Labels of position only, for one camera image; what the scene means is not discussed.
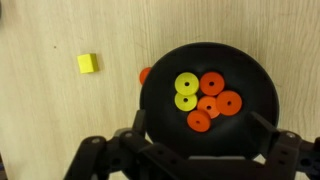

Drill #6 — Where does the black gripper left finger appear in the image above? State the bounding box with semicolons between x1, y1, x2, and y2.
63;109;214;180

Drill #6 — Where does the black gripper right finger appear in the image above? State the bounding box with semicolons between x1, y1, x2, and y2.
243;110;320;180

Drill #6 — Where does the black bowl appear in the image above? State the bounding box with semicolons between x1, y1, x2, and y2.
139;41;280;161

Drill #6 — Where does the orange disc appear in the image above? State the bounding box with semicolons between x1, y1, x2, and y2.
186;109;212;134
215;90;243;117
196;95;221;120
139;66;153;86
199;71;226;97

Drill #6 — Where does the yellow disc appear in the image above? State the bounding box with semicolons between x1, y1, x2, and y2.
174;71;200;97
174;92;199;112

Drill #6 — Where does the yellow cube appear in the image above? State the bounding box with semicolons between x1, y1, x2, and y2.
77;53;100;75

